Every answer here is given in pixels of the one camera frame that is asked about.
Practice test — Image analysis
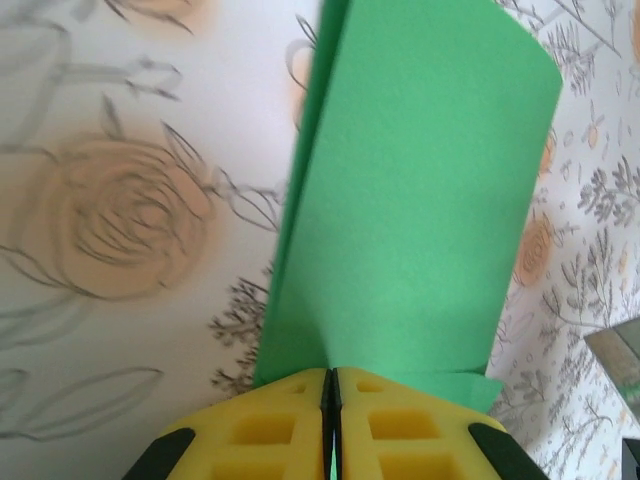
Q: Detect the floral patterned table cover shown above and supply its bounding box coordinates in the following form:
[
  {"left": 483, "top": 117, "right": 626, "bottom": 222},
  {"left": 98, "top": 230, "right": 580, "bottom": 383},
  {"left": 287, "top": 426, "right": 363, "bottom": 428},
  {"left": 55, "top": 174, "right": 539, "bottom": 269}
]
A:
[{"left": 0, "top": 0, "right": 640, "bottom": 480}]

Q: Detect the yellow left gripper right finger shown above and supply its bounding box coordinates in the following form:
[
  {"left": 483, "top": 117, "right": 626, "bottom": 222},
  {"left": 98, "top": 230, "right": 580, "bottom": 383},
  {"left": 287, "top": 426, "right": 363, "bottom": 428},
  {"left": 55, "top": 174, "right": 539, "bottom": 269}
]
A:
[{"left": 332, "top": 367, "right": 547, "bottom": 480}]

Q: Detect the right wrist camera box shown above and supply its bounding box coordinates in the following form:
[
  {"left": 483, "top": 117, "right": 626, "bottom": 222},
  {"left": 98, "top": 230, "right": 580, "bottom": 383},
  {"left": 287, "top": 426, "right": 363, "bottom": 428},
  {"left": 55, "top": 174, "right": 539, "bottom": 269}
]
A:
[{"left": 583, "top": 314, "right": 640, "bottom": 402}]

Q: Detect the green square cloth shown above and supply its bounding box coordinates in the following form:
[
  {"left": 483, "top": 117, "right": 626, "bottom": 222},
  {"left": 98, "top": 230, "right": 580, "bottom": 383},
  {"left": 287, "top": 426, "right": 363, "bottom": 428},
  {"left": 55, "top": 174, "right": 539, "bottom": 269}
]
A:
[{"left": 254, "top": 0, "right": 565, "bottom": 416}]

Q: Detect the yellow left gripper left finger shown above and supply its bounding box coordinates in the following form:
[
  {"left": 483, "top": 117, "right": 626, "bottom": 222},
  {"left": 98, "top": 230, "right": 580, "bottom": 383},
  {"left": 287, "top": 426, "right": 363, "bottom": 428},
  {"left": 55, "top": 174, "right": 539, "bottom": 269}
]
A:
[{"left": 124, "top": 367, "right": 335, "bottom": 480}]

